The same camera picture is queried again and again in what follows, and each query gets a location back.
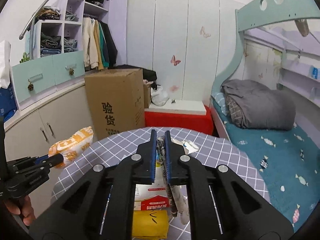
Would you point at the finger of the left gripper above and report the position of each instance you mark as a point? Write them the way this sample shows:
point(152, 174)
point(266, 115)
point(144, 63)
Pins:
point(53, 161)
point(41, 159)

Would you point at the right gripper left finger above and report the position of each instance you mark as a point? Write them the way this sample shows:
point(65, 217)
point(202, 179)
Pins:
point(100, 204)

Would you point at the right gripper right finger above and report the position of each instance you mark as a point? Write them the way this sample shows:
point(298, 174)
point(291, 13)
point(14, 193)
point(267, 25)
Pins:
point(222, 205)

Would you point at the orange white snack bag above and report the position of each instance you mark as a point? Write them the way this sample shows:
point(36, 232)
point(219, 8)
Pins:
point(72, 147)

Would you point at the yellow white carton box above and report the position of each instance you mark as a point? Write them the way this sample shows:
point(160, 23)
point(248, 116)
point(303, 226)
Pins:
point(150, 216)

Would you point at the person's left hand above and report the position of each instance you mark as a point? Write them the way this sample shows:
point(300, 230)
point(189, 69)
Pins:
point(25, 210)

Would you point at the white low cabinet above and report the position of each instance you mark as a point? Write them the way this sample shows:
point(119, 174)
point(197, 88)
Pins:
point(31, 132)

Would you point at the grey checked tablecloth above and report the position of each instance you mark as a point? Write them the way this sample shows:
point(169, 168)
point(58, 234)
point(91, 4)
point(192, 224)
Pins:
point(212, 152)

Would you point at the blue gift bag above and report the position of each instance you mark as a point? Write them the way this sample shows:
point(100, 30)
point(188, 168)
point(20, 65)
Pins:
point(7, 103)

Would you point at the teal drawer unit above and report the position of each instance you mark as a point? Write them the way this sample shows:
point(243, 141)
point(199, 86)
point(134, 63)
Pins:
point(38, 78)

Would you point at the red storage box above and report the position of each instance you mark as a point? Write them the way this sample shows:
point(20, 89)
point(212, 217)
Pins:
point(199, 123)

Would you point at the large brown cardboard box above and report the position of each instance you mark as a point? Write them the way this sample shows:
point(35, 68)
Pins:
point(116, 101)

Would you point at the white foam board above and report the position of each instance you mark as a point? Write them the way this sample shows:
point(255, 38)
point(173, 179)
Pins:
point(179, 107)

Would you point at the grey folded blanket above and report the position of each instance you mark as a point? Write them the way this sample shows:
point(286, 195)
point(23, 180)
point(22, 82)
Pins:
point(253, 105)

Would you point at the white paper shopping bag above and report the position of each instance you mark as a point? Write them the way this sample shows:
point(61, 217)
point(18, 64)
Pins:
point(5, 48)

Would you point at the hanging clothes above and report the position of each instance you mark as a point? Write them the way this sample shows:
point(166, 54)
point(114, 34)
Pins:
point(98, 45)

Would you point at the white plastic bag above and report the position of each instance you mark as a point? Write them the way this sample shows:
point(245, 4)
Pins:
point(159, 96)

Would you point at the metal curved handrail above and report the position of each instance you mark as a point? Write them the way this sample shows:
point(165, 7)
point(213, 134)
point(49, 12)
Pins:
point(31, 22)

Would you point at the purple white shelf unit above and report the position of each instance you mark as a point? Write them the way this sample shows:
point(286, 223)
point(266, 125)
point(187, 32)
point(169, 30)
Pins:
point(112, 12)

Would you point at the teal bunk bed frame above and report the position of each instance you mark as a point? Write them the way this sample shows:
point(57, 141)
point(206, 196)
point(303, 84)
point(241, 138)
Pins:
point(304, 90)

